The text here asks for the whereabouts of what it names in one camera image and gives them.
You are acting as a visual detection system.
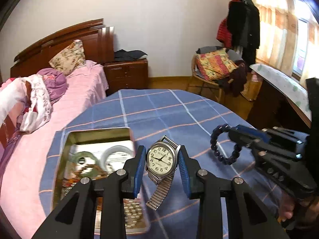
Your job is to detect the wooden bead mala orange tassel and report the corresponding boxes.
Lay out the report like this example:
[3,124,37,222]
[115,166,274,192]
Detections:
[72,164,109,180]

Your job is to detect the pink bed sheet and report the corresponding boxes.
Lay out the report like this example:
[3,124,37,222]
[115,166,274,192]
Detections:
[1,61,108,238]

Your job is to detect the wicker chair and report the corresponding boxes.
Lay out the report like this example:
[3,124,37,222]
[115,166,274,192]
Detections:
[186,54,224,104]

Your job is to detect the floral pillow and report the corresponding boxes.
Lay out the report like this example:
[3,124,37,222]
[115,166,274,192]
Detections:
[49,39,86,76]

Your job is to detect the patchwork quilt bundle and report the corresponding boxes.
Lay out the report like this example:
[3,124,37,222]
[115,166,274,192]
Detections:
[1,68,68,155]

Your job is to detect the dark folded clothes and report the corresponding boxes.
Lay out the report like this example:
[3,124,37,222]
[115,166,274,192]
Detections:
[114,50,148,62]

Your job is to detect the orange patterned curtain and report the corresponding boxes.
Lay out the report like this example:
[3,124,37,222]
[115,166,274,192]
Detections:
[234,0,319,87]

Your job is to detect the hanging dark coats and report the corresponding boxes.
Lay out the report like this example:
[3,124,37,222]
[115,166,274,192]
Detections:
[216,0,260,66]

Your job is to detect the wooden nightstand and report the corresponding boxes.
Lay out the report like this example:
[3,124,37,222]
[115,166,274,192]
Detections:
[103,59,148,96]

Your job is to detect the colourful patterned cushion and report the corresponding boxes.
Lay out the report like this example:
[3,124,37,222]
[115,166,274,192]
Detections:
[195,48,238,81]

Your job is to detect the dark green jade bangle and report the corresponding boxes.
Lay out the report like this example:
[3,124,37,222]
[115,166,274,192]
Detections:
[70,151,99,172]

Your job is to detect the person's right hand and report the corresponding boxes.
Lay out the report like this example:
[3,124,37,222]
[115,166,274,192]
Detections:
[279,193,318,223]

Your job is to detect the wooden headboard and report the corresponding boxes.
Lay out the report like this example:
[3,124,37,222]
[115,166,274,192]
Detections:
[10,18,115,78]

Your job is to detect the silver wristwatch cream dial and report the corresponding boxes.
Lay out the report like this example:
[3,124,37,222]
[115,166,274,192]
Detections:
[146,136,181,211]

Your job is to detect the blue plaid tablecloth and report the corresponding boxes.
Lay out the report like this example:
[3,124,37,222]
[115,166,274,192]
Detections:
[38,88,282,239]

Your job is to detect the dark purple bead bracelet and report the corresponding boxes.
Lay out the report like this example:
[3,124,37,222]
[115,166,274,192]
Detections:
[210,123,243,165]

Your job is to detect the leaf-print covered desk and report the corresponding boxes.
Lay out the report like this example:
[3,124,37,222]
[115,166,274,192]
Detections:
[247,64,311,132]

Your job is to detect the printed paper leaflet in tin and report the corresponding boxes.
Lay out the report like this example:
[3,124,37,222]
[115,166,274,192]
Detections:
[64,140,135,180]

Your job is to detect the pale jade bangle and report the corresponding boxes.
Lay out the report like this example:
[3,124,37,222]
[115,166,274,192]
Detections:
[100,146,134,173]

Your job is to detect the rectangular metal tin box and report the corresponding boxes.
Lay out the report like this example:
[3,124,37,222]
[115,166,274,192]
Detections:
[51,127,150,235]

